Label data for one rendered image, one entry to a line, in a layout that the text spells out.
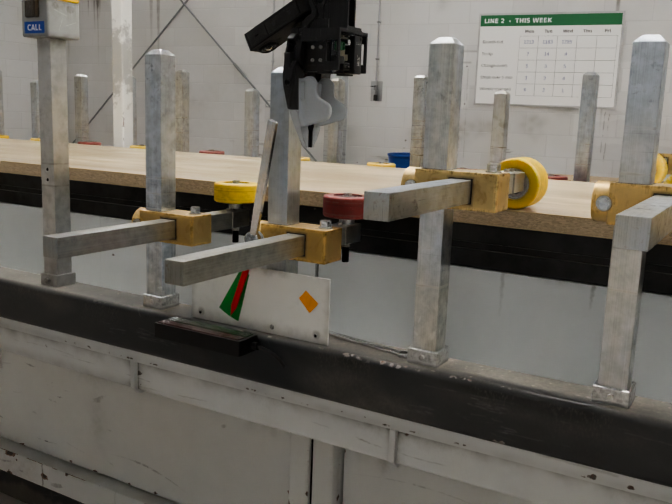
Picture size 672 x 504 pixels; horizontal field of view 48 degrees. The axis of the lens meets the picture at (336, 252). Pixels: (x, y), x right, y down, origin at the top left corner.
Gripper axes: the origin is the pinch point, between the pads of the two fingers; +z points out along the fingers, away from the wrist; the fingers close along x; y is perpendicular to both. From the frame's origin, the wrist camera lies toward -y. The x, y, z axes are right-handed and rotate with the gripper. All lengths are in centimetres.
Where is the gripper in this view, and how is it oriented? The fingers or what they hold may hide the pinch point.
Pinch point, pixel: (304, 137)
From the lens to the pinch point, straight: 103.4
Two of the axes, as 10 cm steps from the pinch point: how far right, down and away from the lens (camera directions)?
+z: -0.4, 9.8, 1.8
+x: 5.2, -1.3, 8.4
